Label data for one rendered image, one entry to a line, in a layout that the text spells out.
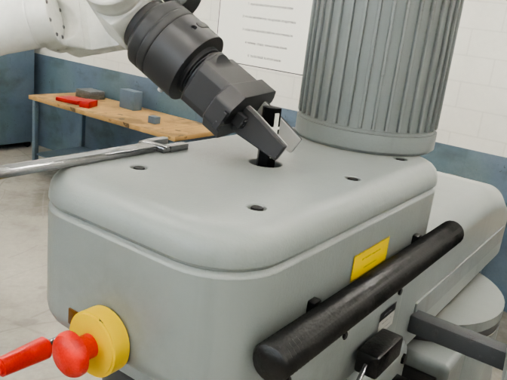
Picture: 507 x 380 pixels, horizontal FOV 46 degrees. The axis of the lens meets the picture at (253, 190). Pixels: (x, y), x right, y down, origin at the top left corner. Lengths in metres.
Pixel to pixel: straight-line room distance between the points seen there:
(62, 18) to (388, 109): 0.42
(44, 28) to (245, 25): 5.21
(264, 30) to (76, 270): 5.28
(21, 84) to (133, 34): 7.42
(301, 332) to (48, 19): 0.44
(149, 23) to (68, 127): 7.25
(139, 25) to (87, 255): 0.26
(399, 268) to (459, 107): 4.32
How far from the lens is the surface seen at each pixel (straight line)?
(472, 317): 1.19
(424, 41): 0.79
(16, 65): 8.02
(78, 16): 0.78
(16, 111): 8.11
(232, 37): 5.99
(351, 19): 0.78
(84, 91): 7.00
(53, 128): 8.16
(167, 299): 0.49
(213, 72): 0.63
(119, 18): 0.69
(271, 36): 5.72
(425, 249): 0.74
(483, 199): 1.25
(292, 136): 0.67
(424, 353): 1.09
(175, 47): 0.65
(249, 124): 0.63
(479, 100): 4.92
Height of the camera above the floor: 2.05
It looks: 17 degrees down
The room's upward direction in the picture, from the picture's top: 7 degrees clockwise
